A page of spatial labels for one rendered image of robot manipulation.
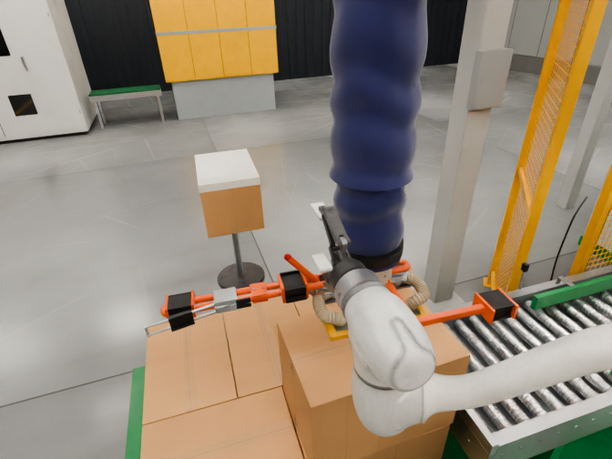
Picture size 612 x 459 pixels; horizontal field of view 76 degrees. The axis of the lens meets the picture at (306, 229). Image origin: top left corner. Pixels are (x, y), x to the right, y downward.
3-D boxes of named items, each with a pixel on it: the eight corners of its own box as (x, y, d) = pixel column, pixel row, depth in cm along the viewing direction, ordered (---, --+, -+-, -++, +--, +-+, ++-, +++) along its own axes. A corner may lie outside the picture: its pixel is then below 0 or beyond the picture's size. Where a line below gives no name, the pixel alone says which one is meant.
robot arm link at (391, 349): (338, 290, 63) (340, 346, 70) (382, 363, 51) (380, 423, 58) (398, 274, 66) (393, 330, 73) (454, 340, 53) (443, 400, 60)
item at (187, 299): (196, 301, 125) (193, 289, 122) (196, 317, 119) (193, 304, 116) (168, 307, 123) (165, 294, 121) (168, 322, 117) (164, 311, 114)
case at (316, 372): (401, 351, 191) (409, 286, 170) (453, 423, 158) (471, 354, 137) (282, 387, 175) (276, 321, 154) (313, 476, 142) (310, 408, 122)
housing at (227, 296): (237, 296, 127) (235, 285, 124) (239, 311, 121) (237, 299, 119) (215, 300, 125) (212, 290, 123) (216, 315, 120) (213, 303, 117)
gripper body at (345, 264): (335, 271, 69) (318, 245, 77) (335, 308, 73) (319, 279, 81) (374, 263, 71) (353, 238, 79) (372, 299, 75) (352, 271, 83)
